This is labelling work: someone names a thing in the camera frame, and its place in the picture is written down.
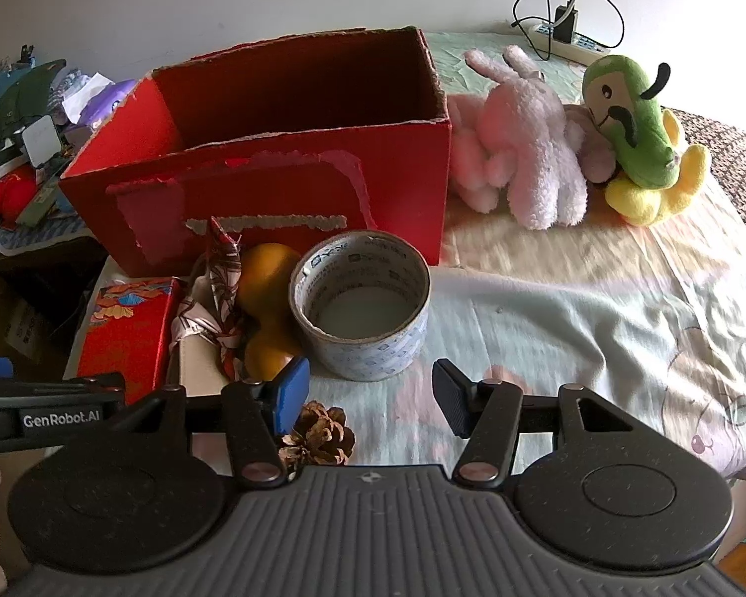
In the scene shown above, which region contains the grey tape roll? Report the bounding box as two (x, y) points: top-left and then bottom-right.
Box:
(287, 230), (432, 383)

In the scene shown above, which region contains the pink plush rabbit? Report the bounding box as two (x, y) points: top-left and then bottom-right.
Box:
(449, 45), (593, 231)

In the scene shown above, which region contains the brown patterned blanket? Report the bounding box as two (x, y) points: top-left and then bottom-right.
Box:
(664, 105), (746, 246)

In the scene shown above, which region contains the red cardboard box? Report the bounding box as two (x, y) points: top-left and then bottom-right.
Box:
(59, 26), (454, 279)

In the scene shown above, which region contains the yellow plush toy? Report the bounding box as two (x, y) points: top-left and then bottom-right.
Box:
(602, 108), (713, 228)

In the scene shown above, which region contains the grey-green device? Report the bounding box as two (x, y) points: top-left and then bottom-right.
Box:
(17, 188), (61, 229)

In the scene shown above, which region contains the brown cardboard box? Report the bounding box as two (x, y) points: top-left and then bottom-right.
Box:
(0, 267), (88, 382)

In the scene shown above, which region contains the orange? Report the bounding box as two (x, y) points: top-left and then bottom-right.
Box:
(237, 242), (304, 324)
(244, 326), (300, 382)

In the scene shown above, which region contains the white crumpled paper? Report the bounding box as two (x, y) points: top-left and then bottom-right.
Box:
(62, 70), (114, 122)

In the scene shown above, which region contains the brown pine cone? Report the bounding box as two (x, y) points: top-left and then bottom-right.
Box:
(280, 401), (357, 467)

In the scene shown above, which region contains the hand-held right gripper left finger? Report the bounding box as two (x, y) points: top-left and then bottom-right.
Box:
(108, 354), (312, 491)

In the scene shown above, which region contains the pale green printed blanket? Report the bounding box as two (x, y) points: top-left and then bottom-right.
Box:
(68, 30), (746, 487)

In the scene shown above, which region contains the black charger with cables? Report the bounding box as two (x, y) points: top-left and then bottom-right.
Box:
(511, 0), (627, 63)

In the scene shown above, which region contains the green moustache plush toy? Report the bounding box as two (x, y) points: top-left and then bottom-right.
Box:
(581, 55), (683, 191)

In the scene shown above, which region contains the blue floral cloth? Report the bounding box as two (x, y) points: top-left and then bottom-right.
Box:
(0, 210), (101, 257)

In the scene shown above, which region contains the red white patterned cloth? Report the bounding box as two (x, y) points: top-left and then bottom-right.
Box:
(168, 217), (246, 382)

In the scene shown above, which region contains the red floral gift box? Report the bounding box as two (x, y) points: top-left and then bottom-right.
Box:
(76, 277), (183, 406)

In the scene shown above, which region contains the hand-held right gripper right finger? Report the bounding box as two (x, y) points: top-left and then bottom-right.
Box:
(432, 359), (638, 487)

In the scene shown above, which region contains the white power strip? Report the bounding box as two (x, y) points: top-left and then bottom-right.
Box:
(521, 21), (615, 64)

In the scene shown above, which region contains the purple tissue packet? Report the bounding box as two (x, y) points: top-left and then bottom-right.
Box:
(68, 79), (139, 131)

